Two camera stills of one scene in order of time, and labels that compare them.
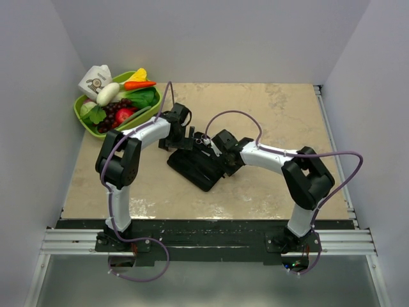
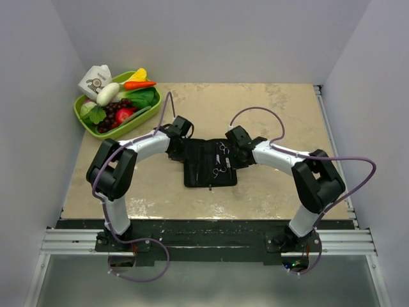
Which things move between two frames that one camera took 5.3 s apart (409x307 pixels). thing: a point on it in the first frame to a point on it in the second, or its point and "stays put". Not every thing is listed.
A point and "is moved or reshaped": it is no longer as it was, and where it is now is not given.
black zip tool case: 200,165 is moved or reshaped
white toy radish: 107,93 stays put
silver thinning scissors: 206,141 is moved or reshaped
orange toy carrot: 130,85 stays put
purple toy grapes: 111,110 stays put
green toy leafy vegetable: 92,110 stays put
